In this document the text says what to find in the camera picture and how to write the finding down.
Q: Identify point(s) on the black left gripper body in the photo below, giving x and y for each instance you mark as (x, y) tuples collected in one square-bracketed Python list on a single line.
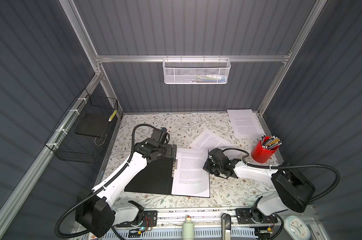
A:
[(162, 151)]

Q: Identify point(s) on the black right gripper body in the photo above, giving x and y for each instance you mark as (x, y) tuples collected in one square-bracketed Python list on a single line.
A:
[(209, 166)]

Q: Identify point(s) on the printed paper sheet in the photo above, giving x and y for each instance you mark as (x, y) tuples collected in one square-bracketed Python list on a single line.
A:
[(245, 124), (190, 179), (208, 140)]

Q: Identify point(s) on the red folder with black inside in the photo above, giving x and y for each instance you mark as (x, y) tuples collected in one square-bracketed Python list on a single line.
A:
[(156, 178)]

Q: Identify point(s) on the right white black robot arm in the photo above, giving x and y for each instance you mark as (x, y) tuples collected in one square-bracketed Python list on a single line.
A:
[(293, 191)]

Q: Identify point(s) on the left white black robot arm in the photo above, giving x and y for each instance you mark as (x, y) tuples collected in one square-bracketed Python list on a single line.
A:
[(98, 212)]

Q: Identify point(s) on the red pen cup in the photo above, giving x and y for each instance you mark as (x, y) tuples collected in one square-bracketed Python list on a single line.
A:
[(265, 148)]

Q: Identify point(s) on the yellow marker in black basket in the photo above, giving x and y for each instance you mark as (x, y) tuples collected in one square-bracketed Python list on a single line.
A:
[(112, 115)]

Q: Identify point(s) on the white plastic bottle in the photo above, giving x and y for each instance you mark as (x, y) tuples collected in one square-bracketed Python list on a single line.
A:
[(188, 229)]

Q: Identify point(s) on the white analog clock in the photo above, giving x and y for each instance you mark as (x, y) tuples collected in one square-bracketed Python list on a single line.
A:
[(296, 228)]

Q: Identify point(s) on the silver handle at front rail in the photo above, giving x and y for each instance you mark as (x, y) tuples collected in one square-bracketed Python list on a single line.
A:
[(226, 227)]

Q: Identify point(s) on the black wire side basket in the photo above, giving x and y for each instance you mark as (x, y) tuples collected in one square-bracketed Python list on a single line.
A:
[(85, 132)]

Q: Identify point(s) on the white wire wall basket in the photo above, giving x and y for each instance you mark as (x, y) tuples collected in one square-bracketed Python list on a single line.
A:
[(196, 71)]

